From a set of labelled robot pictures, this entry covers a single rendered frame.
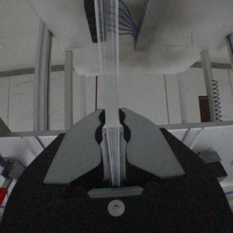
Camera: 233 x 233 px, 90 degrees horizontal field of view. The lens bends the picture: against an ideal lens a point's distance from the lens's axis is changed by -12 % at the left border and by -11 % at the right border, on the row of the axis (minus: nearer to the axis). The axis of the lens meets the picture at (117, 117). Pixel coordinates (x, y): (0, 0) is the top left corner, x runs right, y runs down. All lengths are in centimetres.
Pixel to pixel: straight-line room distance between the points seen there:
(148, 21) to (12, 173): 48
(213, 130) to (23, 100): 228
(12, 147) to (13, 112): 217
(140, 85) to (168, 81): 45
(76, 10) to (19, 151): 40
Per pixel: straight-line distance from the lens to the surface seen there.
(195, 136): 21
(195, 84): 233
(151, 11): 43
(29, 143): 21
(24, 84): 238
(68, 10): 49
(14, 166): 26
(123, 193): 29
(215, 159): 28
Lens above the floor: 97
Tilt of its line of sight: 4 degrees down
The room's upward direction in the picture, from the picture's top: 177 degrees clockwise
